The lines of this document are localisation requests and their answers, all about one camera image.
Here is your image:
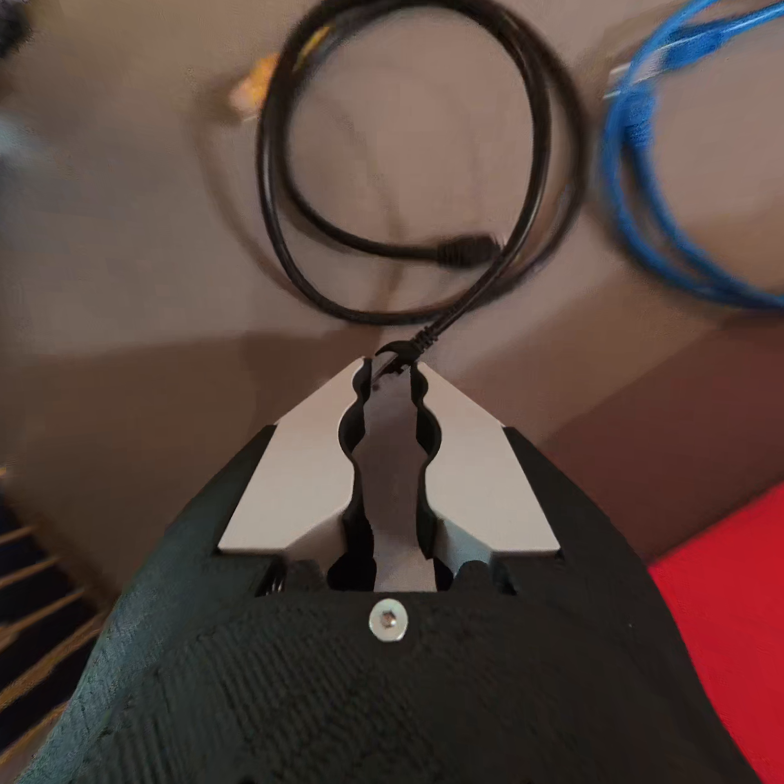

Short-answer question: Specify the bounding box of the blue ethernet cable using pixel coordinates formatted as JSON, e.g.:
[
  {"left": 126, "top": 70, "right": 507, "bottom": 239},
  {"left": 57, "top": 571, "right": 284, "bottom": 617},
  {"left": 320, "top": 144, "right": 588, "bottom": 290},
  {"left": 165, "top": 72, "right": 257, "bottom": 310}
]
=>
[{"left": 597, "top": 0, "right": 784, "bottom": 311}]

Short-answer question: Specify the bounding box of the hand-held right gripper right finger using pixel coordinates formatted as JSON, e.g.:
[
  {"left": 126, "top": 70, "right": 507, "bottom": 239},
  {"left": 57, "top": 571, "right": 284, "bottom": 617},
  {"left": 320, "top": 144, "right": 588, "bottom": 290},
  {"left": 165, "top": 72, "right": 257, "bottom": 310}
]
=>
[{"left": 409, "top": 361, "right": 562, "bottom": 593}]

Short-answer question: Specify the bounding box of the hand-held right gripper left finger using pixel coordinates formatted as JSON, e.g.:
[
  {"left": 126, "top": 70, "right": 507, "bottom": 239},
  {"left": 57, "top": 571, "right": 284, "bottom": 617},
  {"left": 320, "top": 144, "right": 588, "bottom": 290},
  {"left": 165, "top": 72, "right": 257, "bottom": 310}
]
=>
[{"left": 217, "top": 357, "right": 376, "bottom": 593}]

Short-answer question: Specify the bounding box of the yellow ethernet cable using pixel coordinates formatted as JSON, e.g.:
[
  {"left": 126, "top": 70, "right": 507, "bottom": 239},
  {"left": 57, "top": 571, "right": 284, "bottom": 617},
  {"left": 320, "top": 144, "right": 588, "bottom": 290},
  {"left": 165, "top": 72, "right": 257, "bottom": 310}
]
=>
[{"left": 225, "top": 24, "right": 339, "bottom": 125}]

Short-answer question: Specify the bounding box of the black ethernet cable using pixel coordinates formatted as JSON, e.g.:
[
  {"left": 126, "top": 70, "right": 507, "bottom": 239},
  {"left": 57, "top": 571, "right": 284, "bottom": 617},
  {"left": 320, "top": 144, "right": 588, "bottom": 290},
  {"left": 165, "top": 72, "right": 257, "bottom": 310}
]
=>
[{"left": 255, "top": 0, "right": 590, "bottom": 393}]

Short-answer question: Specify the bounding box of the red cloth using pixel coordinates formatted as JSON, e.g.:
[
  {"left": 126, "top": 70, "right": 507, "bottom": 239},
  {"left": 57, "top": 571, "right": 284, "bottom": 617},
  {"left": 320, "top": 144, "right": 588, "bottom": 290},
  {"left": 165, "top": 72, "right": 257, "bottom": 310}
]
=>
[{"left": 648, "top": 484, "right": 784, "bottom": 784}]

